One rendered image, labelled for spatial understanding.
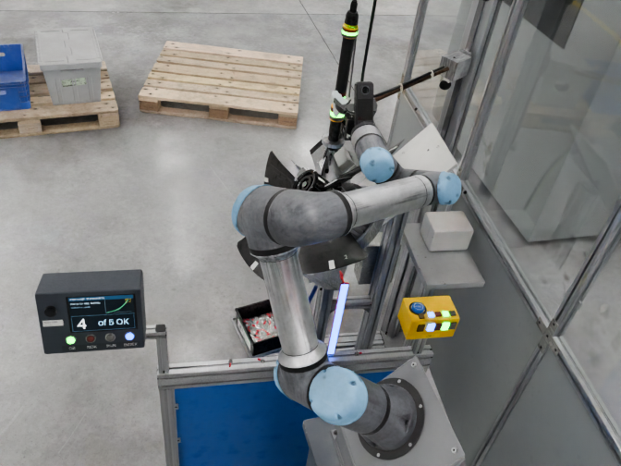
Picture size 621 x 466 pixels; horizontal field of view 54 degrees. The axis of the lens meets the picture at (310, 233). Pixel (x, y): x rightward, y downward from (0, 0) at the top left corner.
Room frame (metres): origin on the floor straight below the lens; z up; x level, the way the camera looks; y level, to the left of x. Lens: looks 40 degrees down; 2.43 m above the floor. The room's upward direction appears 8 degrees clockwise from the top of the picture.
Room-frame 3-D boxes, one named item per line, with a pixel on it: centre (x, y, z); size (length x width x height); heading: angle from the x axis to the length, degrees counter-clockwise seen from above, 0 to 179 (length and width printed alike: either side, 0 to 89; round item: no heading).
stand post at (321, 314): (1.75, -0.09, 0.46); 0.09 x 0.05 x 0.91; 15
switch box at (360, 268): (1.90, -0.29, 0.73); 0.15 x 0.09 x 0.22; 105
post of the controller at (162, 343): (1.11, 0.39, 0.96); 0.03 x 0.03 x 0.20; 15
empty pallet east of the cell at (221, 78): (4.51, 0.85, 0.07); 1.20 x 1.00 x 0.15; 93
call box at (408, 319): (1.32, -0.41, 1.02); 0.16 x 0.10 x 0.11; 105
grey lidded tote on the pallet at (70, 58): (3.97, 1.90, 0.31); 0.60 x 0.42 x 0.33; 26
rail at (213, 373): (1.22, -0.03, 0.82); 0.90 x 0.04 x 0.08; 105
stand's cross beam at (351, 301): (1.78, -0.21, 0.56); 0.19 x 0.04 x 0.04; 105
